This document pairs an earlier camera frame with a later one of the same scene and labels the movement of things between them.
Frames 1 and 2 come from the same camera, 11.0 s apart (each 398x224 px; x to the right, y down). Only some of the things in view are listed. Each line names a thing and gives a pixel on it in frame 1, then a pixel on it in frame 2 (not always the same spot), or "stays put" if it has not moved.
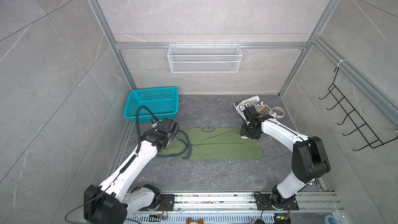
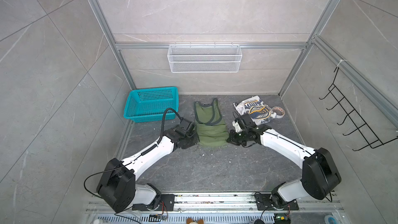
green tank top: x=199 y=144 -> x=210 y=125
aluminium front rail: x=324 y=201 stays put
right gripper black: x=243 y=131 -> x=231 y=138
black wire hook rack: x=371 y=139 stays put
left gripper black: x=175 y=132 -> x=196 y=139
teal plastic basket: x=163 y=101 stays put
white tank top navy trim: x=255 y=102 stays put
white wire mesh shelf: x=204 y=58 stays put
